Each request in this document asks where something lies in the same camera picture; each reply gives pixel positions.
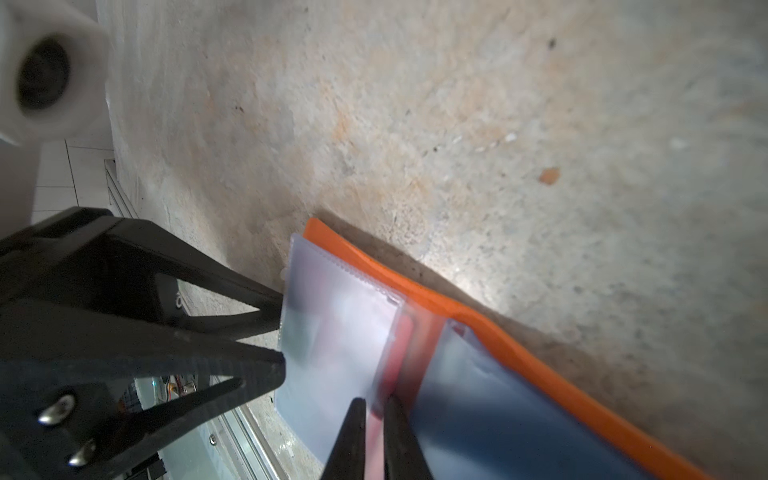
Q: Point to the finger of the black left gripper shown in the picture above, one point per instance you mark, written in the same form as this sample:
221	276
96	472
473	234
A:
92	260
88	395

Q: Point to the orange card holder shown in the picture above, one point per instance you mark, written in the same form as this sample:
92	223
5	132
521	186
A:
486	407

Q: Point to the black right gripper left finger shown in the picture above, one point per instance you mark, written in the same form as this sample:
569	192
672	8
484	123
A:
347	457

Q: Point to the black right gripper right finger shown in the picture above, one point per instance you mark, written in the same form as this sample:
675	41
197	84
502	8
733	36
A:
403	456

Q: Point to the red credit card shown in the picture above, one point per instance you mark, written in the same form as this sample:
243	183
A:
402	367

